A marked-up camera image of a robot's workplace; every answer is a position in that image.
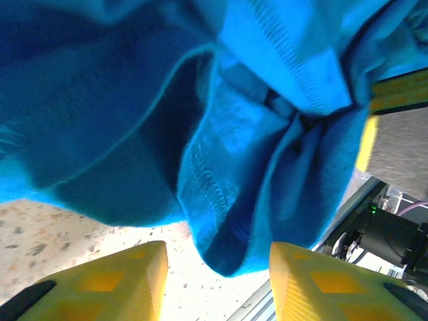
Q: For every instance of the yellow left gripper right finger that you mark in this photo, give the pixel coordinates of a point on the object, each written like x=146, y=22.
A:
x=327, y=294

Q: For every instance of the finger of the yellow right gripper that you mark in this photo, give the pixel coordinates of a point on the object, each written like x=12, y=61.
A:
x=401, y=92
x=368, y=143

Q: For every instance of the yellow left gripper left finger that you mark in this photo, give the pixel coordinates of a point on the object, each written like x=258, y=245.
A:
x=100, y=294

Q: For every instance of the blue t-shirt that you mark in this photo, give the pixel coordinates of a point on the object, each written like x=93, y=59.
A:
x=100, y=100

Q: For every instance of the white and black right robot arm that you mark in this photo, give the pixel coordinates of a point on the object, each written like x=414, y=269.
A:
x=388, y=234

